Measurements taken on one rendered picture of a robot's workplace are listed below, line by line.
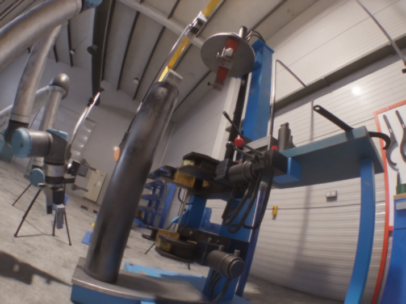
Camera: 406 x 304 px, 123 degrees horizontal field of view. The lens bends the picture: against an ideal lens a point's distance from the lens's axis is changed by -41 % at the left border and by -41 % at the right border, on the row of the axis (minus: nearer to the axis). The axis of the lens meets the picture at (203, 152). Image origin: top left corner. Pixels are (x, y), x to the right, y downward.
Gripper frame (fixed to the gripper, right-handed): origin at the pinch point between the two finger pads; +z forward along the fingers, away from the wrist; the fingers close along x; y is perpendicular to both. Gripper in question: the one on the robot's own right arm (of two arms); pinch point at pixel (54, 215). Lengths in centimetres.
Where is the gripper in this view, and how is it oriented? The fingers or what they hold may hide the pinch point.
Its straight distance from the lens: 84.9
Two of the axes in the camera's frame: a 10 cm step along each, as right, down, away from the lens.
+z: -1.8, 9.8, 0.3
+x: 8.7, 1.8, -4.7
